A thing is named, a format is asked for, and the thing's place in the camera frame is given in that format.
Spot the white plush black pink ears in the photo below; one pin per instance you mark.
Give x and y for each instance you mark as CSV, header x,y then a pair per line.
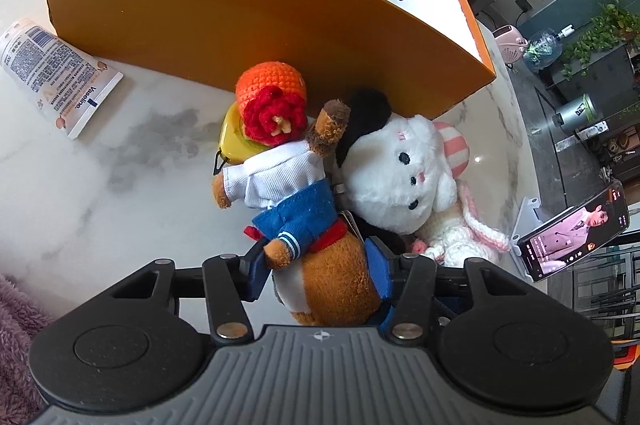
x,y
395,175

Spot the dark wall socket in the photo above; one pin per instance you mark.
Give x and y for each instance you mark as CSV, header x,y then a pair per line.
x,y
525,3

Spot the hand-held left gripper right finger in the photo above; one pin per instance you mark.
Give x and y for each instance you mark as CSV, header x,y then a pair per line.
x,y
382,265

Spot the orange cardboard box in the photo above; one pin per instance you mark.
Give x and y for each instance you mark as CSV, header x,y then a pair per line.
x,y
200,5

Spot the smartphone with lit screen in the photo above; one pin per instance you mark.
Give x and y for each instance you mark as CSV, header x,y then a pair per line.
x,y
575,230

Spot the purple fleece garment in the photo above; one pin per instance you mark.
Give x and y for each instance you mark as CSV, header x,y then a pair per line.
x,y
20,345

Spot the blue water jug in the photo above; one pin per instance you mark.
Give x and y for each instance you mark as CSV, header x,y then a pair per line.
x,y
545,50

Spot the silver pedal trash can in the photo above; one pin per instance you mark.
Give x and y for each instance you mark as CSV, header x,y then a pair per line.
x,y
575,115

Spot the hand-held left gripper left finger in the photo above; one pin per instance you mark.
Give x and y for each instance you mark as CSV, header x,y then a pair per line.
x,y
260,275

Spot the pink space heater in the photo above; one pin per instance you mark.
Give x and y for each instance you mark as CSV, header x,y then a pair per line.
x,y
510,45

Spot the white phone stand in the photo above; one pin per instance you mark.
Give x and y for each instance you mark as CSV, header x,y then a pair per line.
x,y
527,215

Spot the dark grey cabinet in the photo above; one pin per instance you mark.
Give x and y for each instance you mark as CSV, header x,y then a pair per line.
x,y
607,70

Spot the brown bear plush sailor outfit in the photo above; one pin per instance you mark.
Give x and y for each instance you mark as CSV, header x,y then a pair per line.
x,y
330,275

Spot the white lotion tube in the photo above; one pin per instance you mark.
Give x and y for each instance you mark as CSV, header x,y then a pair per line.
x,y
55,70

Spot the trailing ivy plant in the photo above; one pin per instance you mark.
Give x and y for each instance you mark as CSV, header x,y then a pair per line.
x,y
600,30

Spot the yellow case with clip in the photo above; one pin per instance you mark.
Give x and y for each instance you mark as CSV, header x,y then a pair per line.
x,y
235,140

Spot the cream crochet bunny doll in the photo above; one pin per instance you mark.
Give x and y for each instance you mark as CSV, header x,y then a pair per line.
x,y
470,235

